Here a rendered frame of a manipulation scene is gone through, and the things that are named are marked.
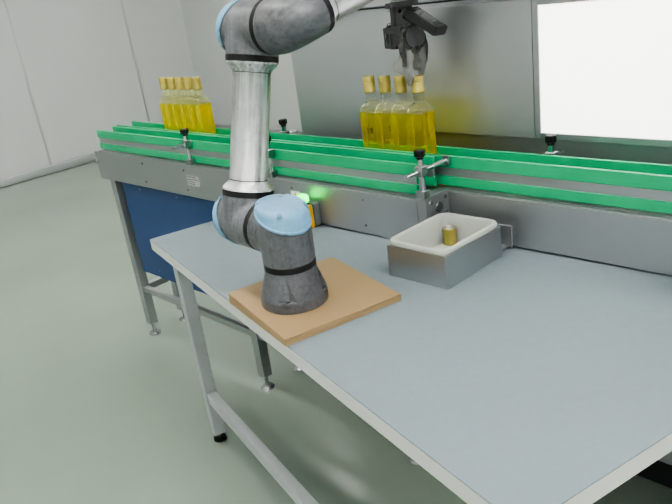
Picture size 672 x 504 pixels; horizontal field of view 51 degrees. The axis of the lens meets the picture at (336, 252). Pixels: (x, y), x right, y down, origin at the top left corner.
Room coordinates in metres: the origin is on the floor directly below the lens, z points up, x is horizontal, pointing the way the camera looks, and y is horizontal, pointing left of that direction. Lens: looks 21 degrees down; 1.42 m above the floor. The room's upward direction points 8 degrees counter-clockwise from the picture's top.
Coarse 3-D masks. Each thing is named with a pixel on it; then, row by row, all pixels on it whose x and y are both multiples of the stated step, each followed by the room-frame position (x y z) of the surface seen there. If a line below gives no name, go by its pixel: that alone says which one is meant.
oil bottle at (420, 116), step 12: (408, 108) 1.87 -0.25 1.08; (420, 108) 1.84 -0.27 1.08; (432, 108) 1.86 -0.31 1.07; (408, 120) 1.87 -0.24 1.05; (420, 120) 1.83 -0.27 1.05; (432, 120) 1.86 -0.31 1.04; (408, 132) 1.87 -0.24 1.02; (420, 132) 1.84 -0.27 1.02; (432, 132) 1.86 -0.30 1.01; (420, 144) 1.84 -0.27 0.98; (432, 144) 1.85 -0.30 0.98
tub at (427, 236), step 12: (444, 216) 1.66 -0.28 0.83; (456, 216) 1.64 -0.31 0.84; (468, 216) 1.62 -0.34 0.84; (420, 228) 1.61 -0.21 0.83; (432, 228) 1.63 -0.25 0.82; (468, 228) 1.61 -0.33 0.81; (480, 228) 1.59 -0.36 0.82; (492, 228) 1.53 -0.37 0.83; (396, 240) 1.54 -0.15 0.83; (408, 240) 1.57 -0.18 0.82; (420, 240) 1.60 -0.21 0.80; (432, 240) 1.63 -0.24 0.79; (468, 240) 1.47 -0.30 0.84; (432, 252) 1.43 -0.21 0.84; (444, 252) 1.42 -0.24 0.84
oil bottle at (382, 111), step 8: (384, 104) 1.93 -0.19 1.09; (392, 104) 1.93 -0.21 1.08; (376, 112) 1.95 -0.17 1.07; (384, 112) 1.93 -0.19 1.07; (376, 120) 1.95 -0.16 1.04; (384, 120) 1.93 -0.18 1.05; (376, 128) 1.95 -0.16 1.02; (384, 128) 1.93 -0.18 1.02; (384, 136) 1.93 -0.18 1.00; (392, 136) 1.92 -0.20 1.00; (384, 144) 1.93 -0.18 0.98; (392, 144) 1.92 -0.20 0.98
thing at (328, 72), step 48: (384, 0) 2.10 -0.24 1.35; (432, 0) 1.97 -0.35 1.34; (480, 0) 1.89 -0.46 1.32; (336, 48) 2.29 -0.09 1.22; (384, 48) 2.14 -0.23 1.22; (336, 96) 2.32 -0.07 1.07; (480, 144) 1.91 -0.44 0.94; (528, 144) 1.79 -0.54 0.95; (576, 144) 1.69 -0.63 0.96; (624, 144) 1.60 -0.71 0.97
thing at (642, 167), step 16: (160, 128) 2.95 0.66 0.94; (224, 128) 2.62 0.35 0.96; (336, 144) 2.17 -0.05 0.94; (352, 144) 2.11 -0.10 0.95; (512, 160) 1.70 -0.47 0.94; (528, 160) 1.66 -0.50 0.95; (544, 160) 1.63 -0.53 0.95; (560, 160) 1.60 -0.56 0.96; (576, 160) 1.57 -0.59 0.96; (592, 160) 1.54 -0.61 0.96; (608, 160) 1.51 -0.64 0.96
